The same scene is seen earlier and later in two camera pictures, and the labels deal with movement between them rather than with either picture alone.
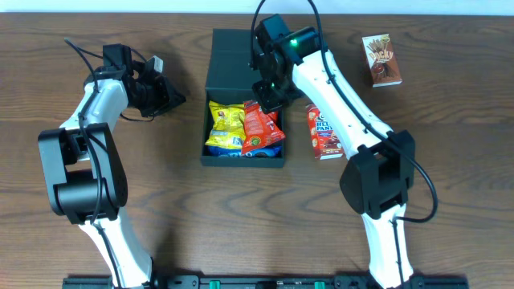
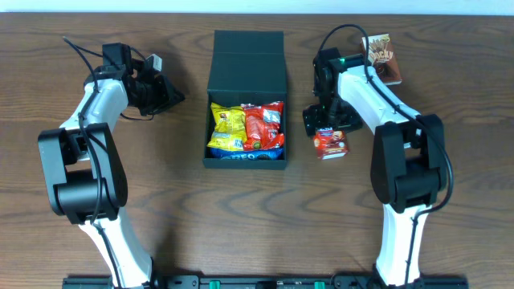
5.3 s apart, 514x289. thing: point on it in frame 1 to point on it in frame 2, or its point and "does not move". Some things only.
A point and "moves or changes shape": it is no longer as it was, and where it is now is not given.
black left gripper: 161,93 does not move
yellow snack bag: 228,126 does not move
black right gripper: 267,93 to 326,119
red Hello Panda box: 326,145 does not move
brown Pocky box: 381,60 does not move
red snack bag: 261,128 moves or changes shape
